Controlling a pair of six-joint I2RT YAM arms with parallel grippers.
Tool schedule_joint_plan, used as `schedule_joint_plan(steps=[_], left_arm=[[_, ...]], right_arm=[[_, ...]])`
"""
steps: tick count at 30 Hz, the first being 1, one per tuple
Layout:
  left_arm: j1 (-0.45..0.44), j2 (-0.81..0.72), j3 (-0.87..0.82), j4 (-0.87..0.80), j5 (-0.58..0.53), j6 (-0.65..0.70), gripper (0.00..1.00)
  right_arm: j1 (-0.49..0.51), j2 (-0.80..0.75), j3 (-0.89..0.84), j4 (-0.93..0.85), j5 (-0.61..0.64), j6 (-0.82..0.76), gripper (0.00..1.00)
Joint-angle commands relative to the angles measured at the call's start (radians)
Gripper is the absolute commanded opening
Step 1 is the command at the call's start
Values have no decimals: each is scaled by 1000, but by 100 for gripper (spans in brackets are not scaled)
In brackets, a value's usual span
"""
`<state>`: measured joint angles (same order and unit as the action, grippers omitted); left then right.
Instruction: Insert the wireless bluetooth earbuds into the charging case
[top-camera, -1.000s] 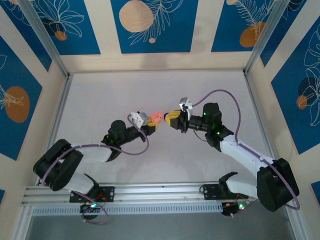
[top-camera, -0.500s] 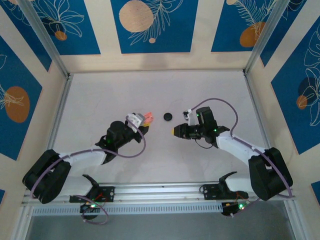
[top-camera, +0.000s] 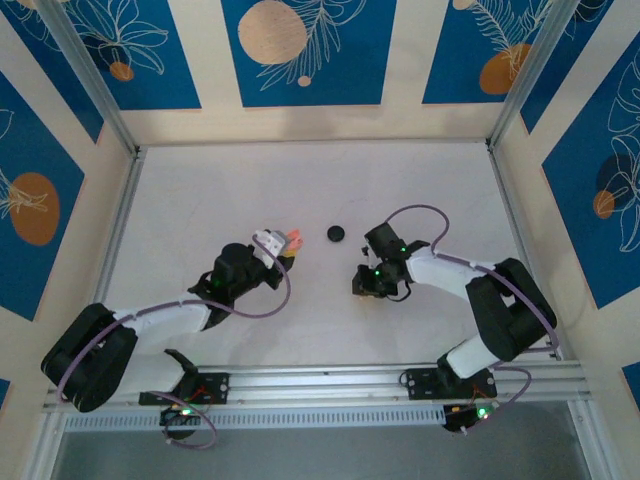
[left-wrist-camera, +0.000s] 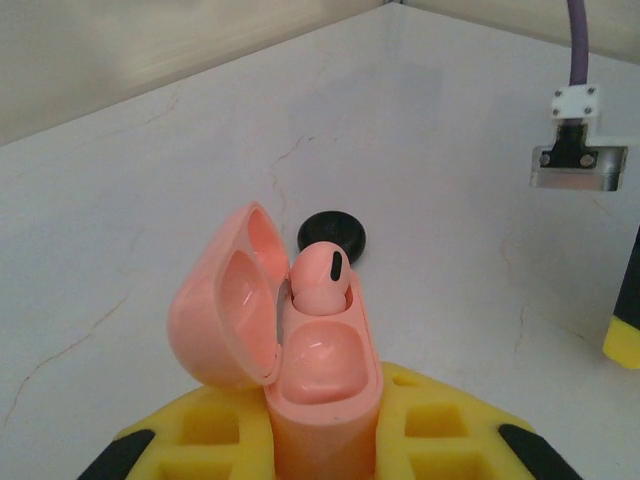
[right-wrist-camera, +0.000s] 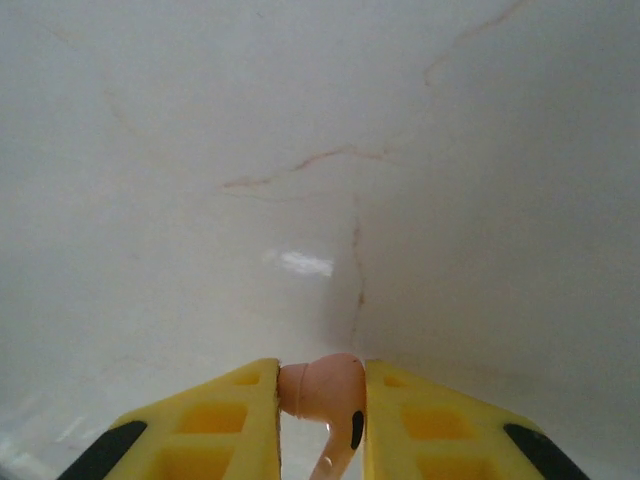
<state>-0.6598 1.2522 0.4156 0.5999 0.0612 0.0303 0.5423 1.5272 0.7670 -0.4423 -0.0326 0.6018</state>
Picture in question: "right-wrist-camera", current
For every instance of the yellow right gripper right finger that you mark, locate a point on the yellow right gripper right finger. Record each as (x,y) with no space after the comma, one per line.
(440,440)

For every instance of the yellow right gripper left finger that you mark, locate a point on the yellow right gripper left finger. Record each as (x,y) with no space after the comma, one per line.
(200,435)

